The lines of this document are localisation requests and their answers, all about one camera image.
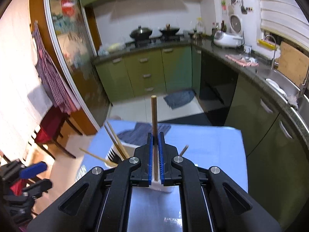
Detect wooden chopstick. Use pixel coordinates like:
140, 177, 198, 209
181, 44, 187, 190
104, 125, 126, 159
107, 121, 129, 159
151, 95, 158, 181
79, 148, 118, 167
179, 145, 188, 156

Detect black plastic fork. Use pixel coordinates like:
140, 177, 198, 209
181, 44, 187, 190
107, 149, 122, 164

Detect green lower kitchen cabinets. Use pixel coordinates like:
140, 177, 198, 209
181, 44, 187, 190
93, 41, 308, 230

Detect steel kitchen sink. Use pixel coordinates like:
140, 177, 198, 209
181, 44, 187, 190
256, 68, 309, 127

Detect steel kitchen faucet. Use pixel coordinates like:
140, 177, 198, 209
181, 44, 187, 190
263, 34, 278, 70

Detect dark wooden chair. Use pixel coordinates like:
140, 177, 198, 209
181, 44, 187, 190
32, 106, 83, 160

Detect white plastic utensil holder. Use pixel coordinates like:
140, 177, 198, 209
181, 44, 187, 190
105, 139, 182, 192

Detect blue star patterned tablecloth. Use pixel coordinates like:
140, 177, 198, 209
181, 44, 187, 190
74, 119, 249, 232

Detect red checkered apron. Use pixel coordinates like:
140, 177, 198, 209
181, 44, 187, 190
32, 21, 81, 115

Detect blue floor rag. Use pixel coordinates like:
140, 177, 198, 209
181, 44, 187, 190
163, 90, 195, 109

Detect pink dish cloth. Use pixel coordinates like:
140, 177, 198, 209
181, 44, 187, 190
225, 55, 259, 67

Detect glass sliding door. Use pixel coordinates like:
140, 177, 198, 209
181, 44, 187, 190
43, 0, 110, 135

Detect wooden cutting board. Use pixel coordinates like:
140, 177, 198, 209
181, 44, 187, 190
277, 41, 308, 86

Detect white rice cooker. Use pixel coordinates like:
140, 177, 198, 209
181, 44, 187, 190
213, 14, 245, 49

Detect black gas stove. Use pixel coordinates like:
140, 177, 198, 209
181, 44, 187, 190
125, 35, 185, 49

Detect black wok with lid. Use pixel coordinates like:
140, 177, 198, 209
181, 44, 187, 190
130, 26, 152, 41

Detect black wok right burner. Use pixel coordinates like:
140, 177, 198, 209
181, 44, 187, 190
159, 24, 180, 37

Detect hanging black spatula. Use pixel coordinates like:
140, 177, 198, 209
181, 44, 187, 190
240, 0, 248, 15

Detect white window blind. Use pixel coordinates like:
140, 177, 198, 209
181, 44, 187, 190
259, 0, 308, 48

